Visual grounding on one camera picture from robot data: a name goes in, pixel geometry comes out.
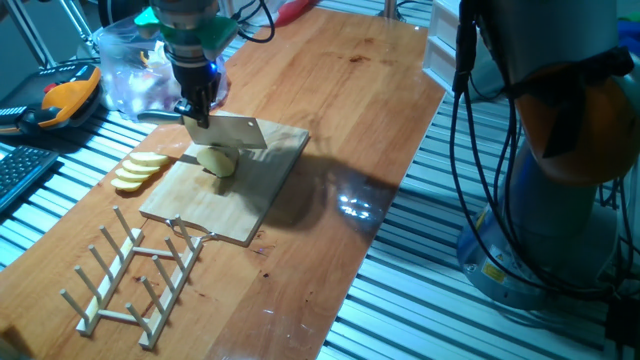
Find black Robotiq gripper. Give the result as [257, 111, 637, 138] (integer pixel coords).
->
[172, 62, 222, 129]

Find steel cleaver knife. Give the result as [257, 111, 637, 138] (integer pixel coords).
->
[137, 109, 269, 150]

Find half potato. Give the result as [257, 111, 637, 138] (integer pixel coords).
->
[195, 145, 240, 179]

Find clear plastic bag of scraps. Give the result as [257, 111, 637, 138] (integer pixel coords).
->
[94, 19, 229, 121]

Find wooden cutting board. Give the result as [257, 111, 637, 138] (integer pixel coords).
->
[138, 110, 310, 247]

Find large glossy brown wooden board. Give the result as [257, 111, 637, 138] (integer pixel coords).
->
[0, 7, 446, 360]

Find orange black teach pendant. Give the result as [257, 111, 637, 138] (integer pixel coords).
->
[0, 62, 104, 137]

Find white red plastic bag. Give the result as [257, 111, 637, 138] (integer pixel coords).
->
[269, 0, 321, 26]

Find grey metal bar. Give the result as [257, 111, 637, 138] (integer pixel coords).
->
[2, 0, 56, 69]
[57, 0, 99, 51]

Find black computer keyboard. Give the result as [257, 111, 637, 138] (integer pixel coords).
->
[0, 145, 60, 214]

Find wooden peg dish rack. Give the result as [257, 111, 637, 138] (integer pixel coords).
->
[59, 204, 204, 350]

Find blue plastic bag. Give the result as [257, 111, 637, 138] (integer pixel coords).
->
[617, 17, 640, 56]

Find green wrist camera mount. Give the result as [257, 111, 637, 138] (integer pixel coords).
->
[133, 5, 240, 61]

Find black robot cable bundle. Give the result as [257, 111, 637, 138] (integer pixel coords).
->
[229, 0, 640, 301]

